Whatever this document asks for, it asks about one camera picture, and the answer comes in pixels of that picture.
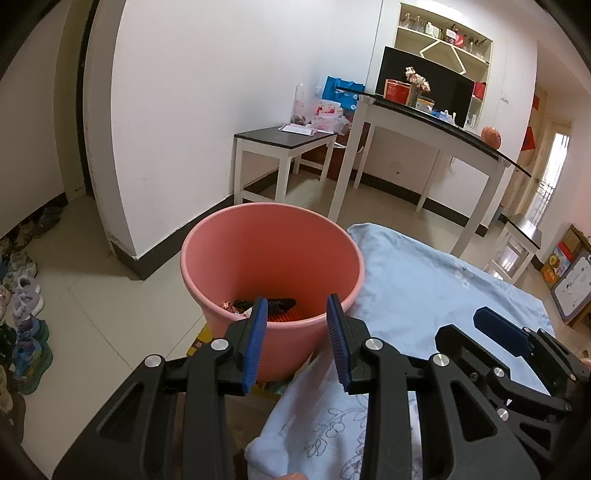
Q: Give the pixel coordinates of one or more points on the row of shoes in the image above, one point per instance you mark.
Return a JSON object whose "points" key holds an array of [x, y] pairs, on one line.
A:
{"points": [[27, 355]]}

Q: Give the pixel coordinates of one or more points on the white plastic bag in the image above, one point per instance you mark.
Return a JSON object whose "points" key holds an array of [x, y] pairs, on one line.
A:
{"points": [[330, 121]]}

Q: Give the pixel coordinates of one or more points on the blue shopping bag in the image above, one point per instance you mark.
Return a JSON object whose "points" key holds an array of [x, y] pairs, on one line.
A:
{"points": [[339, 90]]}

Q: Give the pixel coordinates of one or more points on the white glass-top table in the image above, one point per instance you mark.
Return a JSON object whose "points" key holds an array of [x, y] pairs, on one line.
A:
{"points": [[438, 131]]}

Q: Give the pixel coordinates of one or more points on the red pomegranate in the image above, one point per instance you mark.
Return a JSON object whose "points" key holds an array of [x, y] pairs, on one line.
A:
{"points": [[491, 137]]}

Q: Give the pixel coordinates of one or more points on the small red box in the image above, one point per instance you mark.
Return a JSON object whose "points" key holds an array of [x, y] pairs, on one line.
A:
{"points": [[479, 90]]}

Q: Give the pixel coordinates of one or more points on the red floor box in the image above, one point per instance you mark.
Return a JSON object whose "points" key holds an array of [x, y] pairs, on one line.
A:
{"points": [[318, 157]]}

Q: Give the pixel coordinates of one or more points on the red silver wrapper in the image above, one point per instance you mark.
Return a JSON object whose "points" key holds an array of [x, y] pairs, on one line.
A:
{"points": [[229, 305]]}

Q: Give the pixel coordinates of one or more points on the long black-top white bench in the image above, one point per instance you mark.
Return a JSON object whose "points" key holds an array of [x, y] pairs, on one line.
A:
{"points": [[277, 136]]}

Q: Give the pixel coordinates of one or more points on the wooden desk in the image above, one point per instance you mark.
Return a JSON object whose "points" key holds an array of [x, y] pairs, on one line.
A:
{"points": [[581, 237]]}

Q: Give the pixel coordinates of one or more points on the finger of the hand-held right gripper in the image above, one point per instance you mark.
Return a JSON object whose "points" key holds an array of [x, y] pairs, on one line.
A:
{"points": [[471, 355], [501, 330]]}

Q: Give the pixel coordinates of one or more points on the rectangular red paper decoration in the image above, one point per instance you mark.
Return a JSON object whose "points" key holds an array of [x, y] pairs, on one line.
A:
{"points": [[536, 102]]}

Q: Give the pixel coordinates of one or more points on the black foam net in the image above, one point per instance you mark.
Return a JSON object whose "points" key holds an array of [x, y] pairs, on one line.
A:
{"points": [[277, 305]]}

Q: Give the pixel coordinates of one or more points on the white door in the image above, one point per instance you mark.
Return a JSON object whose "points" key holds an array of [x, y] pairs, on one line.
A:
{"points": [[551, 170]]}

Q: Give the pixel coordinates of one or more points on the clear bag of goods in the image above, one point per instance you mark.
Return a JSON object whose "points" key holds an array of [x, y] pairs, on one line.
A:
{"points": [[302, 108]]}

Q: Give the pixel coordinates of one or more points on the light blue floral cloth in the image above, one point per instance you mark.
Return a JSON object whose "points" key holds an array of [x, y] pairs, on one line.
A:
{"points": [[415, 286]]}

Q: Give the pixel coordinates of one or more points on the pink flower bouquet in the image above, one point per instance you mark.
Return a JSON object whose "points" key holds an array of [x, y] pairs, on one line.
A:
{"points": [[417, 83]]}

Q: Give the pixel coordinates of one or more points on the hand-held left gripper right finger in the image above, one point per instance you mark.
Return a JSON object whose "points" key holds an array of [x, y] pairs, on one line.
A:
{"points": [[339, 346]]}

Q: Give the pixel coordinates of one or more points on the person's left hand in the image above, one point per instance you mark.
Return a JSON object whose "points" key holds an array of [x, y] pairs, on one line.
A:
{"points": [[293, 476]]}

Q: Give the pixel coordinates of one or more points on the colourful cardboard box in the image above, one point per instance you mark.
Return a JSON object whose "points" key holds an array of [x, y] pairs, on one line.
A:
{"points": [[556, 265]]}

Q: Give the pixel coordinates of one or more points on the children's drawing board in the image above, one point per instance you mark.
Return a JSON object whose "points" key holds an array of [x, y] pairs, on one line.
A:
{"points": [[575, 288]]}

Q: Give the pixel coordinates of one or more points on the diamond red paper decoration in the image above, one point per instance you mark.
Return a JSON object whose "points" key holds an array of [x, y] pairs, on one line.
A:
{"points": [[528, 139]]}

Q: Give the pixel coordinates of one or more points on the wall socket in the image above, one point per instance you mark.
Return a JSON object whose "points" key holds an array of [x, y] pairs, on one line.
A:
{"points": [[397, 167]]}

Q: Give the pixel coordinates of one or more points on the white wall shelf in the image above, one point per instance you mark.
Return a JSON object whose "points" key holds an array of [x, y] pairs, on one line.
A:
{"points": [[482, 60]]}

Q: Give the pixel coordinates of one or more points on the white paper sheets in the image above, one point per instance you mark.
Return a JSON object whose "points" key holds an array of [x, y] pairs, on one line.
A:
{"points": [[298, 129]]}

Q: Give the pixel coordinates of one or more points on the pink plastic bucket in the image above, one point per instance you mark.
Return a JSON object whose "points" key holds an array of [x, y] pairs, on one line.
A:
{"points": [[258, 249]]}

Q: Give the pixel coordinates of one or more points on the small black-top white bench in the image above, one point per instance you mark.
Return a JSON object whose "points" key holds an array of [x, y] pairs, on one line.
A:
{"points": [[526, 228]]}

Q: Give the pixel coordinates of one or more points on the black monitor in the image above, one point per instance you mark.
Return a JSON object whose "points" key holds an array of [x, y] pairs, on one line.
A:
{"points": [[452, 92]]}

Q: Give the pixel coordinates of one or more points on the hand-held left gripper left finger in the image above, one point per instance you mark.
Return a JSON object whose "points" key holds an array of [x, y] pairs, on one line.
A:
{"points": [[255, 346]]}

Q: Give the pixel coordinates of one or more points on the red foam net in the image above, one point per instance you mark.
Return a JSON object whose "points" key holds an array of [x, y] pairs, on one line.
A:
{"points": [[288, 316]]}

